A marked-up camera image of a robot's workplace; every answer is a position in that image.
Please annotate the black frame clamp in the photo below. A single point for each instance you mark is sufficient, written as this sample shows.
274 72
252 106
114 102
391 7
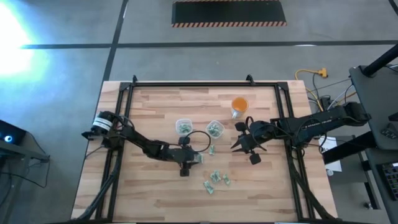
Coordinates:
134 78
249 78

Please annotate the grey desk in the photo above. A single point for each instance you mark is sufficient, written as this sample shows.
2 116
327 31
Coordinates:
376 93
385 211

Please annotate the black hazard-striped mat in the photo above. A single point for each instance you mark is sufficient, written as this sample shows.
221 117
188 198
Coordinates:
228 12

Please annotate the grey metal stand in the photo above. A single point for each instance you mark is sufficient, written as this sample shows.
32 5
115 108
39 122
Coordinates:
28 155

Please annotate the black aluminium table frame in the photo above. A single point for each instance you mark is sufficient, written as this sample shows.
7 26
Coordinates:
202 84

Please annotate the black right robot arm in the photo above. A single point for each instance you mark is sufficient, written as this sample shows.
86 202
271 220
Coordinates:
320 123

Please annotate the white paper sheet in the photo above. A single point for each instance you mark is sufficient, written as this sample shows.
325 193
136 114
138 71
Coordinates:
329 146

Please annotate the black controller pad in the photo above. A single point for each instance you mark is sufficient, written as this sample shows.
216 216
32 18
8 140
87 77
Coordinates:
389 132

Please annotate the black vertical pole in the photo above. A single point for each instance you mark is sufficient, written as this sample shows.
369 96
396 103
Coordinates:
382 59

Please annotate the black keyboard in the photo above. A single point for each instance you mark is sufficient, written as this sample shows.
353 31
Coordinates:
390 182

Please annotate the black desk support beam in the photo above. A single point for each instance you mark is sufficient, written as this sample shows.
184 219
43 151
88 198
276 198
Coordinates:
348 148

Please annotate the clear plastic container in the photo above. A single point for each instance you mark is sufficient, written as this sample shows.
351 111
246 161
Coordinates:
207 129
177 127

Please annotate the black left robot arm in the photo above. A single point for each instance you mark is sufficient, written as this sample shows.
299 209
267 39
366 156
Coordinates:
140 143

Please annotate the black power strip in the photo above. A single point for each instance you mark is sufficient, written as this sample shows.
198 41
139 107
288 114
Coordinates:
325 101

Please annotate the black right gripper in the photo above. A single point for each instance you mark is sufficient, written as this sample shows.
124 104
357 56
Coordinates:
261 133

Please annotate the black computer blue light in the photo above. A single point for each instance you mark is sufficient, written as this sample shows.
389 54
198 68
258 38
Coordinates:
9 135

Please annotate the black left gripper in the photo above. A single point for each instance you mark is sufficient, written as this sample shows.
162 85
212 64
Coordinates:
178 155

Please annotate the black desk leg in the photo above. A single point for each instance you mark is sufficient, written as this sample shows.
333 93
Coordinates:
370 186

